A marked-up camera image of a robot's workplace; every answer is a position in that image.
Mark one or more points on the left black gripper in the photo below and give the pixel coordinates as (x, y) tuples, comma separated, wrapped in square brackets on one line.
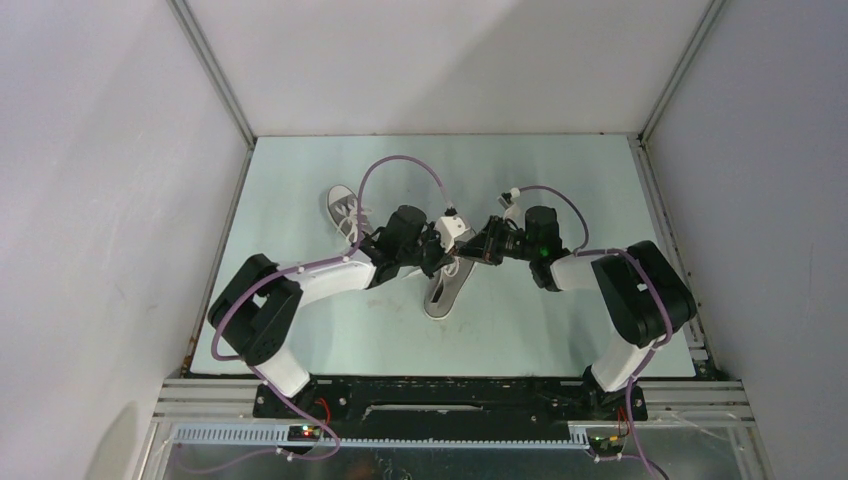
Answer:
[(440, 256)]

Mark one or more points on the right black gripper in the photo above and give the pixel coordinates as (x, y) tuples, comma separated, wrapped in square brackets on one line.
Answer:
[(485, 248)]

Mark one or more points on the grey sneaker laces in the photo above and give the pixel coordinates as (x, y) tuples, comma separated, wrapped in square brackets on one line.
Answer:
[(450, 273), (350, 220)]

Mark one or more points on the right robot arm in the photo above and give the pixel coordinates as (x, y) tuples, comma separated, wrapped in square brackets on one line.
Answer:
[(646, 301)]

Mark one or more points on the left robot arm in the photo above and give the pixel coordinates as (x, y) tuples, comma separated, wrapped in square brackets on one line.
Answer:
[(254, 314)]

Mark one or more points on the grey sneaker tied laces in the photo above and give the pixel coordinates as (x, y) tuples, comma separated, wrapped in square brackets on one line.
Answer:
[(350, 220)]

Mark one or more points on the left controller board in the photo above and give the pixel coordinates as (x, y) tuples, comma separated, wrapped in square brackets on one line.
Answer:
[(303, 434)]

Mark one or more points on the controller board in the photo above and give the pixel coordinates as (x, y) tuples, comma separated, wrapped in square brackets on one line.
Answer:
[(606, 445), (303, 434)]

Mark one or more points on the right controller board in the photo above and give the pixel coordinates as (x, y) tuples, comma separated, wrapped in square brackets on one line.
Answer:
[(606, 445)]

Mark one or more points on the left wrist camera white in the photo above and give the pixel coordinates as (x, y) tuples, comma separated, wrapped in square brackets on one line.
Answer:
[(453, 230)]

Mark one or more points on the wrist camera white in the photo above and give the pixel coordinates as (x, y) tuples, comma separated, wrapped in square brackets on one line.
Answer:
[(453, 230), (508, 201)]

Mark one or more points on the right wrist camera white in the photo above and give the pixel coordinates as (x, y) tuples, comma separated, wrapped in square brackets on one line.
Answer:
[(508, 201)]

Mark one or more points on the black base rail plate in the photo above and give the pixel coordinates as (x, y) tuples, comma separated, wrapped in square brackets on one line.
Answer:
[(483, 409)]

